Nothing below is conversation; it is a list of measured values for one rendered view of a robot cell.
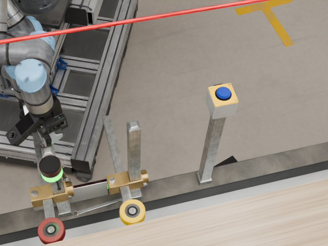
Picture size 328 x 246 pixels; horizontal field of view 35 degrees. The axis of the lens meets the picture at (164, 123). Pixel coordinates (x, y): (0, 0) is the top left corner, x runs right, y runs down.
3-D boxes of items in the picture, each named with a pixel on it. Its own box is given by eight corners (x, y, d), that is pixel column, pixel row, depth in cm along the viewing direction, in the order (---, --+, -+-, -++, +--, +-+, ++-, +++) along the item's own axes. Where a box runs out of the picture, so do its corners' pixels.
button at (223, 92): (214, 91, 148) (215, 87, 146) (227, 88, 148) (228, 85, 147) (218, 102, 145) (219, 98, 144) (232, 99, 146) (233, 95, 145)
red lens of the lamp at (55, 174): (38, 161, 147) (37, 157, 145) (59, 157, 148) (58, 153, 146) (41, 179, 144) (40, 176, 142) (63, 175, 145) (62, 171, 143)
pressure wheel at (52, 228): (41, 234, 166) (35, 219, 156) (66, 228, 167) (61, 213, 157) (44, 257, 161) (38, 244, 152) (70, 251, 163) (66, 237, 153)
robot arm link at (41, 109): (30, 111, 136) (16, 91, 140) (34, 120, 140) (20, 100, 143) (56, 97, 139) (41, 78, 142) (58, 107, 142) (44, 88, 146)
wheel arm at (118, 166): (102, 122, 190) (101, 115, 187) (111, 120, 191) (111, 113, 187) (129, 231, 167) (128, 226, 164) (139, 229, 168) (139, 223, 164)
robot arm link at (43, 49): (13, 26, 140) (5, 57, 134) (55, 28, 140) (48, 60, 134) (19, 46, 146) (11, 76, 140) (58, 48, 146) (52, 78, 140)
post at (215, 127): (195, 174, 190) (210, 103, 153) (208, 172, 191) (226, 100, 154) (199, 185, 188) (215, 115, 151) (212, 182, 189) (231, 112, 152)
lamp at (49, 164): (49, 191, 163) (38, 157, 145) (66, 187, 164) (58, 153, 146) (51, 208, 160) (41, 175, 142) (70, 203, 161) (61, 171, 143)
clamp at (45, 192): (31, 194, 170) (29, 187, 166) (72, 185, 173) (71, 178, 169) (33, 210, 167) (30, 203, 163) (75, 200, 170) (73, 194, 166)
